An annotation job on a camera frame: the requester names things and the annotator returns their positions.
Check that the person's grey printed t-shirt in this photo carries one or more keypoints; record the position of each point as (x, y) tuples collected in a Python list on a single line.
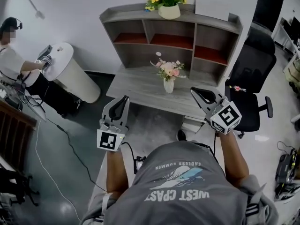
[(187, 191)]

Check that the grey wooden shelf unit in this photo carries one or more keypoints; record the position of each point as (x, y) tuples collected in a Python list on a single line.
[(171, 46)]

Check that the white round sticker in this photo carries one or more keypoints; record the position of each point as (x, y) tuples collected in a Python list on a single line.
[(158, 54)]

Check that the white round pedestal table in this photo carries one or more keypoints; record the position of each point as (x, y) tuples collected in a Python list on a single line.
[(75, 74)]

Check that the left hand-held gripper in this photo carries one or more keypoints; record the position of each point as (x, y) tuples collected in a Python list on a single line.
[(108, 141)]

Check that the cart with cardboard boxes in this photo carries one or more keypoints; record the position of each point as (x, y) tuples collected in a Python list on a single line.
[(294, 75)]

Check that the black equipment case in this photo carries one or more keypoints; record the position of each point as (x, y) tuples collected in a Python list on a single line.
[(287, 167)]

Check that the grey wooden table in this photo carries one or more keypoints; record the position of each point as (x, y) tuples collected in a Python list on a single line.
[(140, 88)]

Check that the small pink flower sprig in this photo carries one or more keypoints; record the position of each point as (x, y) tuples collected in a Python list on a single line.
[(238, 88)]

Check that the yellow flowers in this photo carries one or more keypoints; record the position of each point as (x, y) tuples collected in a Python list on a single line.
[(167, 1)]

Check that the person's left forearm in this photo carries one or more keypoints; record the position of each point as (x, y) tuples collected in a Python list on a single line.
[(116, 170)]

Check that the black office chair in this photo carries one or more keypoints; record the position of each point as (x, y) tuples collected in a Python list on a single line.
[(255, 78)]

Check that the person's right forearm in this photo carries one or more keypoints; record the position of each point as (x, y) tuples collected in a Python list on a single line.
[(234, 158)]

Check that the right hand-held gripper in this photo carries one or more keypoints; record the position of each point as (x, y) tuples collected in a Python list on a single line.
[(225, 117)]

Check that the white office desk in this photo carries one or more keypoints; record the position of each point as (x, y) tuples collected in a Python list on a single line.
[(282, 35)]

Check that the black door panel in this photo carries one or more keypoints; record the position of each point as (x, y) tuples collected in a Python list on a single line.
[(269, 6)]

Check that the pink flowers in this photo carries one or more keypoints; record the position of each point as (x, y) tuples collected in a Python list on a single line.
[(169, 72)]

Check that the person's black shoe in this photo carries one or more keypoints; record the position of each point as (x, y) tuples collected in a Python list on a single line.
[(181, 135)]

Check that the black computer monitor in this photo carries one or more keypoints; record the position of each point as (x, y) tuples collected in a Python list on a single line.
[(295, 28)]

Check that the white box under table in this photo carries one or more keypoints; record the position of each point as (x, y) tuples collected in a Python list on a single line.
[(191, 123)]

